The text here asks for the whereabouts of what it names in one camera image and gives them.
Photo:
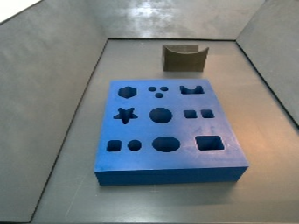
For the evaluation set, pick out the blue shape-sorting board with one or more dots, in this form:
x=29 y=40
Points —
x=165 y=135

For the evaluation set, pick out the black curved holder stand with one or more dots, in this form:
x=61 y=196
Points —
x=182 y=58

